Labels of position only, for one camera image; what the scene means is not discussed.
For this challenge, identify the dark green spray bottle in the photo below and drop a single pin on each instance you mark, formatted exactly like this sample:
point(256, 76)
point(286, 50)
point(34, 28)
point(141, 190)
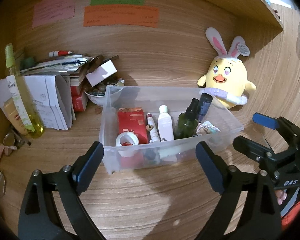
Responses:
point(186, 125)

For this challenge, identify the orange sticky note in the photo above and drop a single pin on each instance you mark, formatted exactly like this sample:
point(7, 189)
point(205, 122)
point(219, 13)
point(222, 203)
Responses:
point(119, 16)

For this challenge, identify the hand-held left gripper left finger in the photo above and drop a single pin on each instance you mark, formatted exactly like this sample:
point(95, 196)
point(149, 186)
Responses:
point(89, 166)

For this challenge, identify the pink sticky note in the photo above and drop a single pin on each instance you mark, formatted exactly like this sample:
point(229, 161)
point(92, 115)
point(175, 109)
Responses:
point(53, 10)

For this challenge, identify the pink paw toy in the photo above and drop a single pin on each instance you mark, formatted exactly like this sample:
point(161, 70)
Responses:
point(281, 197)

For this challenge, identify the pale green block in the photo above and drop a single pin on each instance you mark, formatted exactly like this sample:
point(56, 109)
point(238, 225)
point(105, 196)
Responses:
point(29, 62)

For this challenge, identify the small white box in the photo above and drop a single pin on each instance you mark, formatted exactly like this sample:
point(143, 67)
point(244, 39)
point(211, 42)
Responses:
point(101, 72)

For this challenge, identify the small metal trinket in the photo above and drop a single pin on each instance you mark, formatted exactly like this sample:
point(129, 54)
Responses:
point(119, 82)

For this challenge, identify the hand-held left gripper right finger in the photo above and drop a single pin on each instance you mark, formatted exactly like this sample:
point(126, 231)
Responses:
point(210, 166)

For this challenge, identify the red boxes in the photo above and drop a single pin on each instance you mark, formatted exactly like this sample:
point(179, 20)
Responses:
point(78, 102)

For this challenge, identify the green sticky note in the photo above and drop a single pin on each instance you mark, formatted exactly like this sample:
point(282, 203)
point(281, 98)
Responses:
point(117, 1)

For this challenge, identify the ceramic bowl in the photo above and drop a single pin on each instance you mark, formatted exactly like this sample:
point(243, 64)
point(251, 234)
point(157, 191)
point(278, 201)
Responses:
point(97, 99)

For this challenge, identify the red and white pen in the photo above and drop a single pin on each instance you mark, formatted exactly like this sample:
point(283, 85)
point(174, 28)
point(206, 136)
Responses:
point(61, 53)

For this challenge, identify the white folded paper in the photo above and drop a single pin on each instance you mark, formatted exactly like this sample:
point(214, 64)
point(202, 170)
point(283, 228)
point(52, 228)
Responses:
point(49, 100)

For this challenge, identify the yellow-green spray bottle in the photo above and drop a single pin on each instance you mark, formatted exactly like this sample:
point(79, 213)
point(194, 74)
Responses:
point(22, 100)

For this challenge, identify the yellow chick plush toy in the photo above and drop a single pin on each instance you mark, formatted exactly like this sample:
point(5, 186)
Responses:
point(227, 75)

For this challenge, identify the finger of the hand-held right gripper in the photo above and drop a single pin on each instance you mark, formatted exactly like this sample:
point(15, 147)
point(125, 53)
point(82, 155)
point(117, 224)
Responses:
point(250, 146)
point(265, 121)

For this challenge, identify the red box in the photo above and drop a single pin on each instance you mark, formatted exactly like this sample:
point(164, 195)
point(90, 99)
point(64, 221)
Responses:
point(132, 122)

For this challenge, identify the white tape roll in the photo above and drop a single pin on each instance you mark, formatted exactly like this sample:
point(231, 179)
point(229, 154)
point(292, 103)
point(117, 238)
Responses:
point(134, 137)

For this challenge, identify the white pink bottle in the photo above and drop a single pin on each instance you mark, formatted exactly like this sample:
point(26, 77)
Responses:
point(165, 125)

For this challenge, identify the yellow cream tube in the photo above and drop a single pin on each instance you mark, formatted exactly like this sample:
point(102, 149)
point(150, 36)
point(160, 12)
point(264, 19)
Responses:
point(13, 116)

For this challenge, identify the stack of papers and booklets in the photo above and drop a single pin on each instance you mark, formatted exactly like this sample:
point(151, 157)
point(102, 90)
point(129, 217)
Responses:
point(59, 65)

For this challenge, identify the clear plastic storage box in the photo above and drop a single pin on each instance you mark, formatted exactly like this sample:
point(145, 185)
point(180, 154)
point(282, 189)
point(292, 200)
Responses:
point(106, 140)

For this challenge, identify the metal frame glasses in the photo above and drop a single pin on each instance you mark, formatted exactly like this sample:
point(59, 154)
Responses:
point(18, 140)

